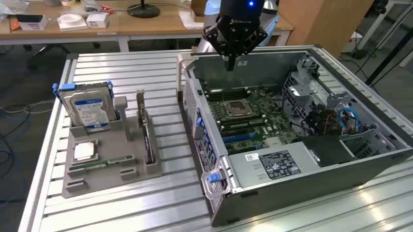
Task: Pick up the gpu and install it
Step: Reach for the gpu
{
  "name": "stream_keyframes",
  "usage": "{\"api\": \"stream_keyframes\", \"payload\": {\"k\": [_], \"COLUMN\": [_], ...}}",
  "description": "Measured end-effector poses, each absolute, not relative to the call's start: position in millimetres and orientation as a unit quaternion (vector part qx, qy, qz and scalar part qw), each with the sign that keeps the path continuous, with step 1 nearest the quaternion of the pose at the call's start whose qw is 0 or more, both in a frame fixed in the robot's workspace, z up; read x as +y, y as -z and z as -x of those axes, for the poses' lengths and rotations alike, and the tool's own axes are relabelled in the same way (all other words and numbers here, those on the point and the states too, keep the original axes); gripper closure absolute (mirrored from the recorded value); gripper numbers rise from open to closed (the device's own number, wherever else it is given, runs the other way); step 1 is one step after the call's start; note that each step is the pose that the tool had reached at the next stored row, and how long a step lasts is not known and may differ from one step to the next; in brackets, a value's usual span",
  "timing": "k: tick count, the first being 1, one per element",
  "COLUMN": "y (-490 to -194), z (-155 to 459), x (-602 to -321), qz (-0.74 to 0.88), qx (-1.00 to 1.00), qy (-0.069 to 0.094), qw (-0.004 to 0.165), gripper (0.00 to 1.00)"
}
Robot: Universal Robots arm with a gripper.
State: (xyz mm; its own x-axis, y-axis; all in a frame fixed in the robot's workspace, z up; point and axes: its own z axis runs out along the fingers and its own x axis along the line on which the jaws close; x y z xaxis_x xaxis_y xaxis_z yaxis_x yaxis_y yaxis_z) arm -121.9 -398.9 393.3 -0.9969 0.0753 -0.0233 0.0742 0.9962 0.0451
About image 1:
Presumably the open grey PC case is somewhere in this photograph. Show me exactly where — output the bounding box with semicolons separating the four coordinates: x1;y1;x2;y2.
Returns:
175;44;413;228

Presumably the brown cardboard box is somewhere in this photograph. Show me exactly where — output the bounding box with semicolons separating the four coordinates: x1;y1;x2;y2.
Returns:
189;0;207;17

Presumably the silver CPU chip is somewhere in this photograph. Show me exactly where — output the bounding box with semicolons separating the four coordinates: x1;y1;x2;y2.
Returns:
73;142;97;162

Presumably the black slanted stand pole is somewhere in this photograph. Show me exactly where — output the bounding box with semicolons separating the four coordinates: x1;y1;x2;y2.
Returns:
363;9;413;86

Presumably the wooden cabinet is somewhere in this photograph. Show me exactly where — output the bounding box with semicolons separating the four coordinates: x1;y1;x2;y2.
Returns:
276;0;377;58

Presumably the green RAM stick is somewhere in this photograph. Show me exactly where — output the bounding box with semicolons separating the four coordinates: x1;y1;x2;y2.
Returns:
69;156;133;171

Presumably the black graphics card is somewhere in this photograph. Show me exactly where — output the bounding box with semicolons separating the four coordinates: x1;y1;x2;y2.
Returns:
135;89;155;165

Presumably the grey power supply unit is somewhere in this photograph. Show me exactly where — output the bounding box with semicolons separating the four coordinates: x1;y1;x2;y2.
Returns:
225;141;322;190

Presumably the grey parts rack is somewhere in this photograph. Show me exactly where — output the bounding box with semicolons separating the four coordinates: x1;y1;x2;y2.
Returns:
60;95;164;199

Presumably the blue expansion slot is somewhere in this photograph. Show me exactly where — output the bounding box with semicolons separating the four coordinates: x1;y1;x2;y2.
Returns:
221;131;255;143

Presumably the white box black lid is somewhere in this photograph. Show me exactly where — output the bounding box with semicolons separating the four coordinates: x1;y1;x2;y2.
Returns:
16;14;48;31

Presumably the blue floor cable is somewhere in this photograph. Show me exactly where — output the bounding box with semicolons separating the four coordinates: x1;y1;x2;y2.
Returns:
0;106;33;208

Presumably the wooden desk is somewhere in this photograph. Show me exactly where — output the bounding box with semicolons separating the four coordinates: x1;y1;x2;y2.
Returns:
0;0;295;53

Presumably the white cardboard box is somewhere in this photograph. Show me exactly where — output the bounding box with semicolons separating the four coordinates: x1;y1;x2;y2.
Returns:
85;13;109;29

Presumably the green motherboard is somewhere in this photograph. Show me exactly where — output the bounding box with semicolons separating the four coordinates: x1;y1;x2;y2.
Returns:
201;82;300;155

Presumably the metal disk bay cage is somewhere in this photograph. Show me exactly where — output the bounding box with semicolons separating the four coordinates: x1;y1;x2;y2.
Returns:
279;71;323;114

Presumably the white paper box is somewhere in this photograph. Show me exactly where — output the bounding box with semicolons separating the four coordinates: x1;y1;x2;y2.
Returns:
179;11;204;30

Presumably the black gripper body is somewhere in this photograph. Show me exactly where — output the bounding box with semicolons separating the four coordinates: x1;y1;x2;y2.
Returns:
215;0;264;56

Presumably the CPU socket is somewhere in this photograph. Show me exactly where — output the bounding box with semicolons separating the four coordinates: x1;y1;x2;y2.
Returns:
225;99;251;119

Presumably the blue wire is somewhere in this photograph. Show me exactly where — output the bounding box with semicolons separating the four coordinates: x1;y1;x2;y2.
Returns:
336;107;360;132

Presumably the black lamp base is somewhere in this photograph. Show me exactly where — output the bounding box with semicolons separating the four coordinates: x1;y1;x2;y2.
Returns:
127;0;161;19

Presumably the hard disk blue caddy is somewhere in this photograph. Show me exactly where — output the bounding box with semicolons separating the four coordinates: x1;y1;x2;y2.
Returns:
52;79;120;133

